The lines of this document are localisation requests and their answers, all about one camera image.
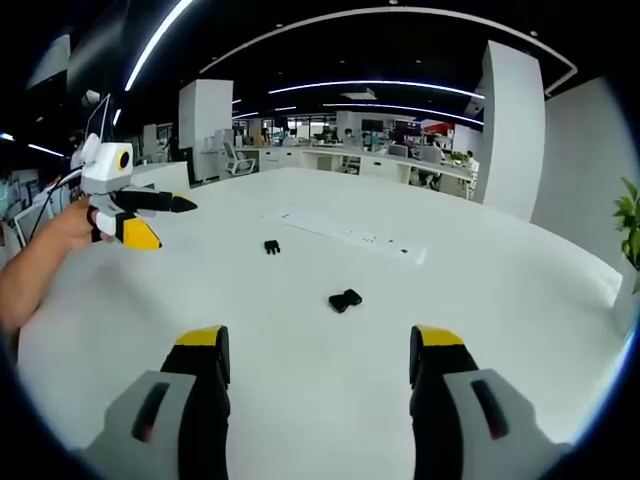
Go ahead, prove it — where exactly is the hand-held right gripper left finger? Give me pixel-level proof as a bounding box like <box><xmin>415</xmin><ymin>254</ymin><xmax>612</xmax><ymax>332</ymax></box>
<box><xmin>73</xmin><ymin>324</ymin><xmax>232</xmax><ymax>480</ymax></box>

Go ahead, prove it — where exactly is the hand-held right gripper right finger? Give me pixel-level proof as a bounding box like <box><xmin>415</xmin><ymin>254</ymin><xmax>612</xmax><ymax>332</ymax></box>
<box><xmin>409</xmin><ymin>324</ymin><xmax>574</xmax><ymax>480</ymax></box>

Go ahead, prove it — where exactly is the black socket plastic buckle part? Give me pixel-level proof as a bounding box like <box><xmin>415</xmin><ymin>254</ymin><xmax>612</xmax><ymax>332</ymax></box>
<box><xmin>328</xmin><ymin>288</ymin><xmax>364</xmax><ymax>315</ymax></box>

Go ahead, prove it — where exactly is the person's left hand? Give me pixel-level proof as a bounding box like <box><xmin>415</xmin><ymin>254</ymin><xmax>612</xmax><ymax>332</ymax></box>
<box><xmin>54</xmin><ymin>197</ymin><xmax>115</xmax><ymax>252</ymax></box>

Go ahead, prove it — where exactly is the white monitor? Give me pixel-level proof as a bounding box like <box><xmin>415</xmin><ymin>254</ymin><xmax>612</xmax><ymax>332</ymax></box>
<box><xmin>85</xmin><ymin>92</ymin><xmax>114</xmax><ymax>147</ymax></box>

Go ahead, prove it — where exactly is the white square pillar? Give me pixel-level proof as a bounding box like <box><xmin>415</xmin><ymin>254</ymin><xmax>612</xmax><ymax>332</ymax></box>
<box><xmin>178</xmin><ymin>78</ymin><xmax>235</xmax><ymax>189</ymax></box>

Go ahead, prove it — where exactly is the white office chair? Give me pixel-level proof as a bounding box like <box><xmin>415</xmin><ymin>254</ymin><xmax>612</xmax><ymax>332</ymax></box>
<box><xmin>222</xmin><ymin>140</ymin><xmax>260</xmax><ymax>177</ymax></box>

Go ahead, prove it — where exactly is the white recessed socket panel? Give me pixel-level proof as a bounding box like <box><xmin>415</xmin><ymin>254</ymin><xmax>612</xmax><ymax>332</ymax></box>
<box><xmin>261</xmin><ymin>209</ymin><xmax>428</xmax><ymax>267</ymax></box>

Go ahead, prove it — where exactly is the long white office desk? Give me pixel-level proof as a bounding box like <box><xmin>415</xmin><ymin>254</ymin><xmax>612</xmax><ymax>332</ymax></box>
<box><xmin>234</xmin><ymin>143</ymin><xmax>475</xmax><ymax>200</ymax></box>

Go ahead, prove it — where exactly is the green potted plant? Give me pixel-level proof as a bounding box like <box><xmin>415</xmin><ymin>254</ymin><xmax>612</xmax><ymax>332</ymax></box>
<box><xmin>613</xmin><ymin>176</ymin><xmax>640</xmax><ymax>296</ymax></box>

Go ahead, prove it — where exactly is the wide white pillar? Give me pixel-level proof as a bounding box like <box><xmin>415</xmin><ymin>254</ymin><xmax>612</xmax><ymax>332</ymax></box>
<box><xmin>474</xmin><ymin>39</ymin><xmax>547</xmax><ymax>222</ymax></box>

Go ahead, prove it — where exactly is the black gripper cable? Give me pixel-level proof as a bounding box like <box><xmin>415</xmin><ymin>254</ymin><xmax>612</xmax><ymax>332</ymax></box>
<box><xmin>28</xmin><ymin>167</ymin><xmax>84</xmax><ymax>240</ymax></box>

